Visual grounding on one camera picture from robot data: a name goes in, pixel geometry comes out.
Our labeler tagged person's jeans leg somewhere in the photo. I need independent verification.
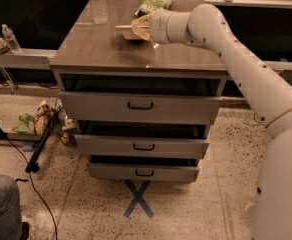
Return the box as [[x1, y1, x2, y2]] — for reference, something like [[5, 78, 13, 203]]
[[0, 175, 22, 240]]

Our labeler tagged clear water bottle on cabinet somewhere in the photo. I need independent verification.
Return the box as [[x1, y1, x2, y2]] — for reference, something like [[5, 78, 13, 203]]
[[90, 0, 108, 24]]

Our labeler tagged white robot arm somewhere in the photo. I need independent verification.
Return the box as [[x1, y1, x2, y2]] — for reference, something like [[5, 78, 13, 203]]
[[131, 4, 292, 240]]

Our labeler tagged green chip bag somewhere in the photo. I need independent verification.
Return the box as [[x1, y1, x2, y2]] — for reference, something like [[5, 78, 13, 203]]
[[135, 0, 174, 17]]

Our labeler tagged brown snack bag on floor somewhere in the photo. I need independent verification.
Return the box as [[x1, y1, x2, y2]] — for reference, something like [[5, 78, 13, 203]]
[[34, 100, 52, 136]]

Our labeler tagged grey drawer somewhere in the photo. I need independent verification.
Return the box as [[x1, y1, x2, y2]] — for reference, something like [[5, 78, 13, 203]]
[[59, 91, 221, 124], [75, 135, 209, 160], [87, 163, 199, 182]]

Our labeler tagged blue tape cross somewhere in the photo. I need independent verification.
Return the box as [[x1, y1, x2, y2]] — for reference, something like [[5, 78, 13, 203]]
[[123, 180, 154, 219]]

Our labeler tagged grey drawer cabinet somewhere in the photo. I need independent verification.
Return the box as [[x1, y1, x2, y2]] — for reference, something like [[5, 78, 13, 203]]
[[49, 0, 232, 184]]

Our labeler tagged top grey drawer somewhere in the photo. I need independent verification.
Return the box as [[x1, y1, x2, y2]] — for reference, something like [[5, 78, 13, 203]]
[[59, 91, 221, 124]]

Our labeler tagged bottom grey drawer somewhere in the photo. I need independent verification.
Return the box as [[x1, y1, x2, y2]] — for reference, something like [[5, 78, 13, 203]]
[[87, 163, 199, 182]]

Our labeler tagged green crumpled bag on floor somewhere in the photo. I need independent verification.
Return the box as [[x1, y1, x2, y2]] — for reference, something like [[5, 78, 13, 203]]
[[13, 113, 35, 134]]

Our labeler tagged black cable on floor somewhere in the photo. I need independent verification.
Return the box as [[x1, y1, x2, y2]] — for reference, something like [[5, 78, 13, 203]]
[[4, 137, 59, 240]]

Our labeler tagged small water bottle on ledge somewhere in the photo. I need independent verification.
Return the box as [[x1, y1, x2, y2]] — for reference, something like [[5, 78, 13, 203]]
[[2, 24, 22, 53]]

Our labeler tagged middle grey drawer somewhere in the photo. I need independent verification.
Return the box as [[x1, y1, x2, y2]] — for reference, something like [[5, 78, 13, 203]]
[[75, 135, 209, 160]]

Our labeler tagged white paper bowl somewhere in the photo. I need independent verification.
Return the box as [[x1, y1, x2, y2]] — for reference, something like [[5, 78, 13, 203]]
[[115, 25, 141, 40]]

